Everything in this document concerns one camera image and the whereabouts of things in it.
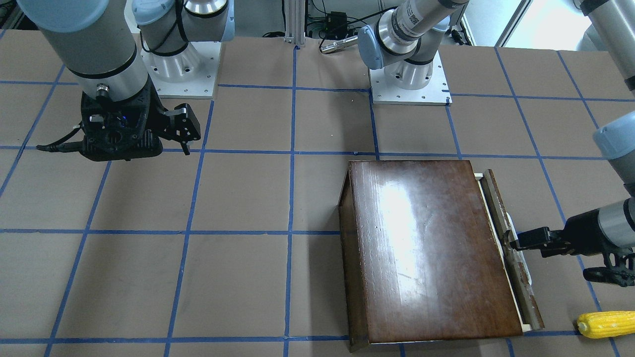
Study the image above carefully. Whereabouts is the aluminium frame post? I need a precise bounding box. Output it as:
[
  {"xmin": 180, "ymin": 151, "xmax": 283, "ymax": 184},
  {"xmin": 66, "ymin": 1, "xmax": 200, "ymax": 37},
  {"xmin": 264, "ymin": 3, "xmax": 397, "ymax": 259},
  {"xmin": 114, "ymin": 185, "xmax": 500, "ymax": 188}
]
[{"xmin": 283, "ymin": 0, "xmax": 306, "ymax": 48}]

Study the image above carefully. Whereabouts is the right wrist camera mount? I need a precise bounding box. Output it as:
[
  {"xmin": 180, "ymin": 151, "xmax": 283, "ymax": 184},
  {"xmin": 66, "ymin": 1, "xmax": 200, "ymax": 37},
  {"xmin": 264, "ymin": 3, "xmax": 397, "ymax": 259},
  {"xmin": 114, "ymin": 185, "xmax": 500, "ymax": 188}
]
[{"xmin": 79, "ymin": 88, "xmax": 163, "ymax": 161}]

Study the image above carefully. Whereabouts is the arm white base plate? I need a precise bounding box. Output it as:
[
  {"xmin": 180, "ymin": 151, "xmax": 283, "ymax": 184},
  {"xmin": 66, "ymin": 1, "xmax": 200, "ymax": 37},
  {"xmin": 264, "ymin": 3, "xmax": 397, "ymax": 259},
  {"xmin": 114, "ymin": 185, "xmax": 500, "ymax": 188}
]
[
  {"xmin": 140, "ymin": 42, "xmax": 223, "ymax": 100},
  {"xmin": 368, "ymin": 52, "xmax": 453, "ymax": 106}
]

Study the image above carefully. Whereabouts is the silver flashlight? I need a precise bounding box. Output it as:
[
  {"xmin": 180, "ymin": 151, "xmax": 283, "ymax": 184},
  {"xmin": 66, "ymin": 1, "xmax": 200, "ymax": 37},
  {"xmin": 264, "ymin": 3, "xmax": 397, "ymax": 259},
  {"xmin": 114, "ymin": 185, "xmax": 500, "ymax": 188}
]
[{"xmin": 319, "ymin": 35, "xmax": 358, "ymax": 55}]

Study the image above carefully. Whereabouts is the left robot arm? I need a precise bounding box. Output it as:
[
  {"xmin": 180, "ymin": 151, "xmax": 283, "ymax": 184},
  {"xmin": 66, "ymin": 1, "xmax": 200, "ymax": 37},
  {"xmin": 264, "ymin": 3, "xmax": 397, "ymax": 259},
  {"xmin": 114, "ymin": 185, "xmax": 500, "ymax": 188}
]
[{"xmin": 358, "ymin": 0, "xmax": 635, "ymax": 257}]

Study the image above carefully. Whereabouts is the dark wooden drawer cabinet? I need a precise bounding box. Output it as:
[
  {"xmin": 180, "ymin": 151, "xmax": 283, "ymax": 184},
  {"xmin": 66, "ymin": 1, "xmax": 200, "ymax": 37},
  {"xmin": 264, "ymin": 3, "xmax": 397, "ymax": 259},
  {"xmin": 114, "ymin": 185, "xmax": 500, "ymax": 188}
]
[{"xmin": 338, "ymin": 160, "xmax": 523, "ymax": 353}]

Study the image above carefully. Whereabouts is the yellow corn cob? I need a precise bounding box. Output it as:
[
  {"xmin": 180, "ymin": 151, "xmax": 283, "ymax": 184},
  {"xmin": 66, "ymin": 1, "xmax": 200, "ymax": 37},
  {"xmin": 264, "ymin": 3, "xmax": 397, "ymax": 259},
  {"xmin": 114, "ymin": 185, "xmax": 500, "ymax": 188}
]
[{"xmin": 575, "ymin": 310, "xmax": 635, "ymax": 339}]

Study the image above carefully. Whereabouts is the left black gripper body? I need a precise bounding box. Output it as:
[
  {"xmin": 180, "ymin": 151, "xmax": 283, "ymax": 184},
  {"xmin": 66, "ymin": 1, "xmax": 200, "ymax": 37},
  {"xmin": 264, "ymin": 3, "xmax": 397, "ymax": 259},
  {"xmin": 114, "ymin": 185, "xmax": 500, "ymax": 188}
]
[{"xmin": 515, "ymin": 209, "xmax": 603, "ymax": 258}]

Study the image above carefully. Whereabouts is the black power adapter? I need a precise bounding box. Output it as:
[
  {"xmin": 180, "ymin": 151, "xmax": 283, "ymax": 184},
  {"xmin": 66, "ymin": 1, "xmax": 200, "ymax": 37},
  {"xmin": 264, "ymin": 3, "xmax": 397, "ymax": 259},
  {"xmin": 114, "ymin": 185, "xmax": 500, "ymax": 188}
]
[{"xmin": 324, "ymin": 11, "xmax": 348, "ymax": 32}]

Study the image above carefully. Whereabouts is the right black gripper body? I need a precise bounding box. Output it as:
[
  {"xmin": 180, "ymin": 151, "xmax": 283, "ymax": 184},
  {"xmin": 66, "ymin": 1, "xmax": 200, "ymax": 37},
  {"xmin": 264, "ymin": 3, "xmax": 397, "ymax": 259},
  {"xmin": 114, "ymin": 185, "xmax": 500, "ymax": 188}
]
[{"xmin": 147, "ymin": 96, "xmax": 200, "ymax": 147}]

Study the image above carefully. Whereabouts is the wooden drawer with white handle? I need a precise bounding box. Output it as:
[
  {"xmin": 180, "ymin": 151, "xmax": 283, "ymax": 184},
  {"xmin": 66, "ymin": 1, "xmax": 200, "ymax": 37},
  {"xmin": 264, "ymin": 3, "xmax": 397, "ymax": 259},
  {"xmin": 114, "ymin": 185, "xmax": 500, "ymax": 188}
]
[{"xmin": 474, "ymin": 169, "xmax": 546, "ymax": 333}]

